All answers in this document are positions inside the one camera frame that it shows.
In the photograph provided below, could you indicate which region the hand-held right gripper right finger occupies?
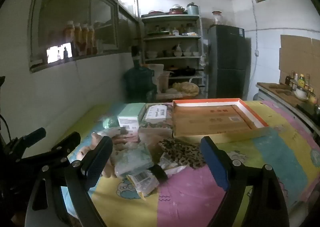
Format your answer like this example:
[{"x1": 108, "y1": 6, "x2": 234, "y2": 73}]
[{"x1": 200, "y1": 136, "x2": 290, "y2": 227}]

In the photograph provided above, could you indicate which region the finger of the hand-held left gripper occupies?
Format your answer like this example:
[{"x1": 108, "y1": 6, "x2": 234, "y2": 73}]
[
  {"x1": 14, "y1": 127, "x2": 47, "y2": 148},
  {"x1": 50, "y1": 131, "x2": 81, "y2": 158}
]

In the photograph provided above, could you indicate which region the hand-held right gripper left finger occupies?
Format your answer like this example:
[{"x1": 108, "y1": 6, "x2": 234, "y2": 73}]
[{"x1": 24, "y1": 136, "x2": 113, "y2": 227}]

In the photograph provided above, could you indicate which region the beige plush doll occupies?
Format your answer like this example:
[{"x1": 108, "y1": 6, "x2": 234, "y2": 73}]
[{"x1": 75, "y1": 128, "x2": 133, "y2": 180}]

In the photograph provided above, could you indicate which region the leopard print scrunchie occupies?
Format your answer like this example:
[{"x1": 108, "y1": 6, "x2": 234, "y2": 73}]
[{"x1": 159, "y1": 138, "x2": 207, "y2": 170}]

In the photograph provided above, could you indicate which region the clear plastic packet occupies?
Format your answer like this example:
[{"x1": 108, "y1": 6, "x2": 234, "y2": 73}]
[{"x1": 115, "y1": 143, "x2": 154, "y2": 179}]

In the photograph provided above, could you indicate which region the green fluffy ball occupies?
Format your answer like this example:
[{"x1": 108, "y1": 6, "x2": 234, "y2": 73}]
[{"x1": 102, "y1": 117, "x2": 119, "y2": 128}]

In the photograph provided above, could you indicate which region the orange-rimmed cardboard box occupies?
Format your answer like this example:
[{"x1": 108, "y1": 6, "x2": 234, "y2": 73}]
[{"x1": 172, "y1": 98, "x2": 270, "y2": 140}]

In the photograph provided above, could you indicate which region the black hair band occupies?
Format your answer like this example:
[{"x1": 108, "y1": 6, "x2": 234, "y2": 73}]
[{"x1": 147, "y1": 164, "x2": 168, "y2": 184}]

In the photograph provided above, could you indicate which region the pink packet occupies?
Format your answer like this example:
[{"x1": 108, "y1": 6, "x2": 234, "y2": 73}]
[{"x1": 139, "y1": 127, "x2": 173, "y2": 147}]

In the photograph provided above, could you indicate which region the colourful printed blanket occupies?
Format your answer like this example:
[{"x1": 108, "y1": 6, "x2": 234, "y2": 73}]
[{"x1": 60, "y1": 100, "x2": 318, "y2": 227}]

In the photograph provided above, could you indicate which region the clear plastic wrapper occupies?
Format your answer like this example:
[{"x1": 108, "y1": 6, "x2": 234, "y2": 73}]
[{"x1": 157, "y1": 153, "x2": 188, "y2": 177}]

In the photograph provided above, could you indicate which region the yellow labelled packet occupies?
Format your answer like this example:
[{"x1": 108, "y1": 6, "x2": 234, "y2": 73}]
[{"x1": 126, "y1": 168, "x2": 160, "y2": 199}]

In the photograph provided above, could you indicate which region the green cardboard box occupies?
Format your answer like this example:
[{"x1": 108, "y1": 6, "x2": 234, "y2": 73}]
[{"x1": 117, "y1": 103, "x2": 147, "y2": 128}]

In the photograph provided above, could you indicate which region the floral tissue packet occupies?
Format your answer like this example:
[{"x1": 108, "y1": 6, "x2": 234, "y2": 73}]
[{"x1": 139, "y1": 103, "x2": 175, "y2": 130}]

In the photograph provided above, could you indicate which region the yellow woven basket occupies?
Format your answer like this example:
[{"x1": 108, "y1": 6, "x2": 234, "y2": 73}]
[{"x1": 172, "y1": 82, "x2": 200, "y2": 97}]

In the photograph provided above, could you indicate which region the lit phone screen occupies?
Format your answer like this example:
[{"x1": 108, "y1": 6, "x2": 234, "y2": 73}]
[{"x1": 46, "y1": 44, "x2": 73, "y2": 63}]

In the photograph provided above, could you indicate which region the water jug with pump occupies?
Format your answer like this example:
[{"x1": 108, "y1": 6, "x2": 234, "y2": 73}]
[{"x1": 124, "y1": 47, "x2": 157, "y2": 102}]

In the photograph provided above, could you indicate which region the wooden top counter cabinet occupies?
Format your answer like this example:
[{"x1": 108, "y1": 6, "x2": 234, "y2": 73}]
[{"x1": 255, "y1": 82, "x2": 320, "y2": 137}]

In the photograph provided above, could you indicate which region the pink translucent container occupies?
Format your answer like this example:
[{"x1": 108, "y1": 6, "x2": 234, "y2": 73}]
[{"x1": 157, "y1": 72, "x2": 170, "y2": 92}]

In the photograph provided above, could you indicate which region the black frying pan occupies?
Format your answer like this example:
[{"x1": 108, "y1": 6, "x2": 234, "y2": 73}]
[{"x1": 170, "y1": 67, "x2": 204, "y2": 77}]

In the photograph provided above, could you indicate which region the dark refrigerator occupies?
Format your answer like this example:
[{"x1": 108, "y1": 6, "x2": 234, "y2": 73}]
[{"x1": 207, "y1": 25, "x2": 252, "y2": 100}]

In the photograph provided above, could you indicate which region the black countertop appliance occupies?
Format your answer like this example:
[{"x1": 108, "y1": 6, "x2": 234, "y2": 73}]
[{"x1": 297, "y1": 103, "x2": 320, "y2": 118}]

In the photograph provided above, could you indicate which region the white bowl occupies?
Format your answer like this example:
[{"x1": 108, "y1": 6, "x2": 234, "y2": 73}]
[{"x1": 294, "y1": 88, "x2": 309, "y2": 100}]

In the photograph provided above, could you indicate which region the white sack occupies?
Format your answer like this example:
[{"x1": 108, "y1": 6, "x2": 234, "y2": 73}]
[{"x1": 149, "y1": 64, "x2": 164, "y2": 85}]

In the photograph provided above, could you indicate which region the row of white bowls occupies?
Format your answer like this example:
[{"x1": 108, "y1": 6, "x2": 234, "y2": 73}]
[{"x1": 146, "y1": 50, "x2": 200, "y2": 58}]

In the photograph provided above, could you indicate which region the group of condiment bottles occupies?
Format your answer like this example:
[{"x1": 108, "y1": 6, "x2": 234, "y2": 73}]
[{"x1": 285, "y1": 70, "x2": 319, "y2": 105}]

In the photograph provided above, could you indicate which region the grey metal shelf rack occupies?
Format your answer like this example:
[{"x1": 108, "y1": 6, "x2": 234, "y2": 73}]
[{"x1": 141, "y1": 14, "x2": 204, "y2": 100}]

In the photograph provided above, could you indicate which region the glass jar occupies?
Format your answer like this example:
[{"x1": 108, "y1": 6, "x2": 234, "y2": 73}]
[{"x1": 212, "y1": 11, "x2": 223, "y2": 26}]

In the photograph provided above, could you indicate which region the teal pot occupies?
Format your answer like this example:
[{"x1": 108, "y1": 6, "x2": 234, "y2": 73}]
[{"x1": 186, "y1": 2, "x2": 200, "y2": 15}]

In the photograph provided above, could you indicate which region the red pot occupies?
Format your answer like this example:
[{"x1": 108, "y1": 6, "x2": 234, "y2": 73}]
[{"x1": 169, "y1": 4, "x2": 187, "y2": 14}]

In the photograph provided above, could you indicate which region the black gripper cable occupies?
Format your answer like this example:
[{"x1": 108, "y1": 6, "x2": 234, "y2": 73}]
[{"x1": 0, "y1": 114, "x2": 12, "y2": 140}]

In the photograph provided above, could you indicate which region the glass window frame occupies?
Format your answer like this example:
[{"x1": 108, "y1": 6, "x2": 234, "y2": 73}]
[{"x1": 29, "y1": 0, "x2": 140, "y2": 72}]

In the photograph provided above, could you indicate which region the cardboard sheet on wall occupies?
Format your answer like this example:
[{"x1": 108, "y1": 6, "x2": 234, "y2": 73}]
[{"x1": 279, "y1": 34, "x2": 320, "y2": 85}]

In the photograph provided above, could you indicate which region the white wall cable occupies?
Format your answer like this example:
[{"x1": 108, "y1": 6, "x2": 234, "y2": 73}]
[{"x1": 246, "y1": 0, "x2": 260, "y2": 97}]

